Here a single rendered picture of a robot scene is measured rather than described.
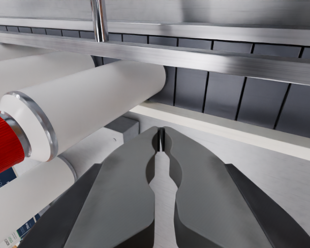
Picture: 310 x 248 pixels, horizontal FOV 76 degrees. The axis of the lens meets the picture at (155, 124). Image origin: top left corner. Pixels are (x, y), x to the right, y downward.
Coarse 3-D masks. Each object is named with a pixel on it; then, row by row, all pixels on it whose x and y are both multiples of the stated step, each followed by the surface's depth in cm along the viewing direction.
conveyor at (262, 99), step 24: (216, 48) 20; (240, 48) 19; (264, 48) 18; (288, 48) 17; (168, 72) 24; (192, 72) 22; (168, 96) 25; (192, 96) 24; (216, 96) 22; (240, 96) 21; (264, 96) 20; (288, 96) 19; (240, 120) 22; (264, 120) 21; (288, 120) 20
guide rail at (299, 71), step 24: (48, 48) 21; (72, 48) 19; (96, 48) 17; (120, 48) 16; (144, 48) 15; (168, 48) 14; (192, 48) 14; (216, 72) 13; (240, 72) 12; (264, 72) 12; (288, 72) 11
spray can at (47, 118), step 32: (128, 64) 20; (32, 96) 12; (64, 96) 13; (96, 96) 15; (128, 96) 18; (0, 128) 11; (32, 128) 12; (64, 128) 13; (96, 128) 16; (0, 160) 11
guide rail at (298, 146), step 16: (144, 112) 24; (160, 112) 23; (176, 112) 22; (192, 112) 22; (208, 128) 21; (224, 128) 20; (240, 128) 19; (256, 128) 19; (256, 144) 19; (272, 144) 18; (288, 144) 17; (304, 144) 17
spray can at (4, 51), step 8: (0, 48) 25; (8, 48) 25; (16, 48) 26; (24, 48) 27; (32, 48) 28; (40, 48) 28; (0, 56) 24; (8, 56) 25; (16, 56) 26; (24, 56) 26
